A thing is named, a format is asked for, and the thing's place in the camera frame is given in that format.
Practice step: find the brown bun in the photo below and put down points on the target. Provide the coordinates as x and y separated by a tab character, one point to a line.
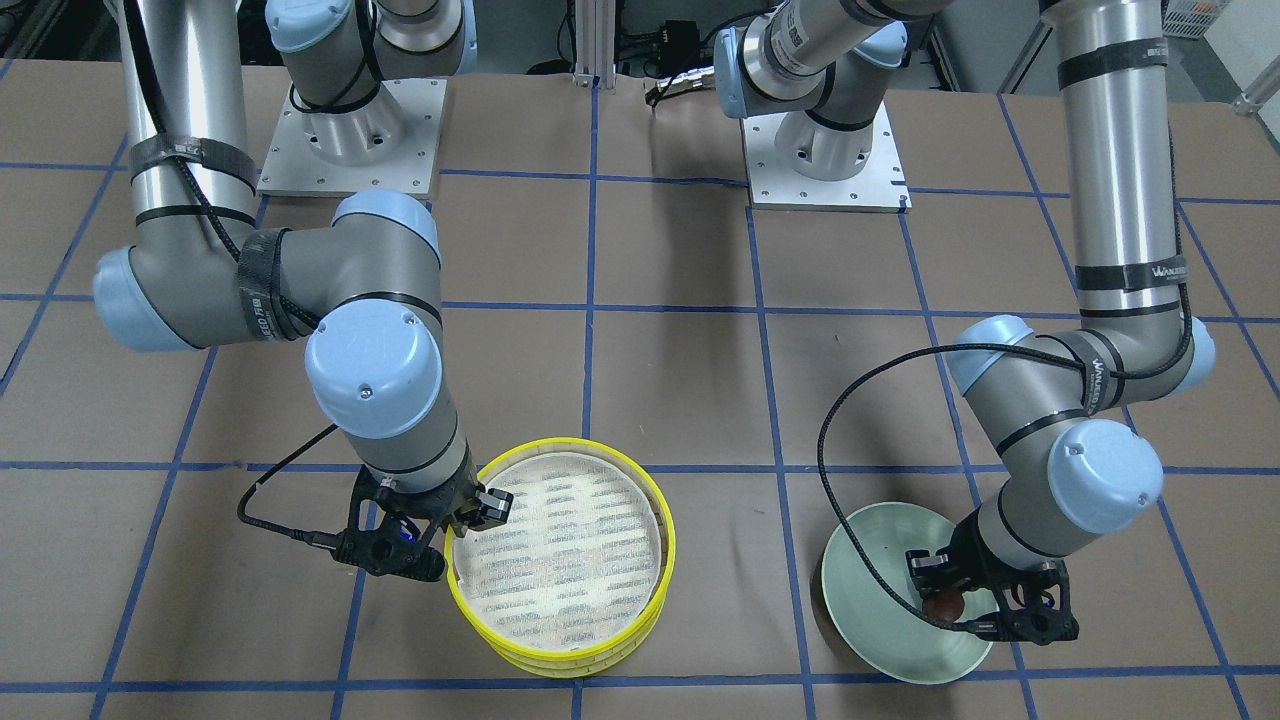
945	606

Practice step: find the pale green plate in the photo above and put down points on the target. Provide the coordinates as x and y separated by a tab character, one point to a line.
878	628

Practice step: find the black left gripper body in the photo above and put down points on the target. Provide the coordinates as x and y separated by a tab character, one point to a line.
967	566

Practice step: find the yellow steamer basket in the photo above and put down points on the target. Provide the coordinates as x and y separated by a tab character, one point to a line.
583	638
587	519

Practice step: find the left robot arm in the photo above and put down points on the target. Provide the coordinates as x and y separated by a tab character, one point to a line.
1075	476

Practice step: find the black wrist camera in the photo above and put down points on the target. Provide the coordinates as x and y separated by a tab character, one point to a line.
397	547

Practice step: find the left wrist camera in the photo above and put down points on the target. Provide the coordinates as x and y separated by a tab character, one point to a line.
1033	606

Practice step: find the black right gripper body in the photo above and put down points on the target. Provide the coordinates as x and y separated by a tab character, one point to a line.
450	509

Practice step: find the aluminium frame post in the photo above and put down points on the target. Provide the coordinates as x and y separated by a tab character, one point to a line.
595	43

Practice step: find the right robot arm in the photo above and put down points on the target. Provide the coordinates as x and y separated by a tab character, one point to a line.
363	291

